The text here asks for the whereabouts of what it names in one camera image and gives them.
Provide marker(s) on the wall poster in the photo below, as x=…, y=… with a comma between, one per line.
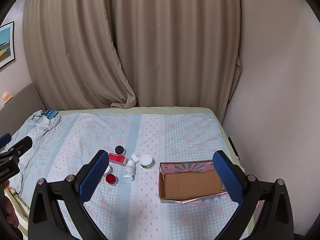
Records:
x=6, y=45

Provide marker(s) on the checked floral blanket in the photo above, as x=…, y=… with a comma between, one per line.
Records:
x=162, y=135

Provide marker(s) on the white lid green jar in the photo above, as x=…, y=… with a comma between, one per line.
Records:
x=146, y=161

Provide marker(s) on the white pill bottle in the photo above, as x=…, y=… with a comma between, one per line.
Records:
x=130, y=170

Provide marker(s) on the blue patterned pouch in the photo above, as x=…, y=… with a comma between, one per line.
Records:
x=51, y=113

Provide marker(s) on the grey headboard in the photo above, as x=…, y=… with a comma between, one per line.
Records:
x=22, y=105

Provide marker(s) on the black lid cream jar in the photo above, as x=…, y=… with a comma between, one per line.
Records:
x=120, y=150

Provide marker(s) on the cardboard box with pink lining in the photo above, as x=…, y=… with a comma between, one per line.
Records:
x=192, y=182

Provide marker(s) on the small white cap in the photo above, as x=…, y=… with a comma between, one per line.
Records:
x=135, y=157

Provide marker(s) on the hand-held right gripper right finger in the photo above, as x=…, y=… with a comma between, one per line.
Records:
x=228, y=177

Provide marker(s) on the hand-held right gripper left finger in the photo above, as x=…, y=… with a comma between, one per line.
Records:
x=93, y=177

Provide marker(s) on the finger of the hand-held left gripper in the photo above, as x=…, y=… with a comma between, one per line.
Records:
x=5, y=140
x=22, y=145

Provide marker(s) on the person's left hand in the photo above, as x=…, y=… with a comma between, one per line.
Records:
x=7, y=205

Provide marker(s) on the red lid cream jar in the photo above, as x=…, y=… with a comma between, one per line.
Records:
x=110, y=179

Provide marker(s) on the small orange figure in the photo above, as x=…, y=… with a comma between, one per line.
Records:
x=7, y=96

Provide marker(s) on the red carton box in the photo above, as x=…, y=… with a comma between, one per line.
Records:
x=117, y=159

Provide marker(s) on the pale green cream jar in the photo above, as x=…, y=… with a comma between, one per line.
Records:
x=107, y=170

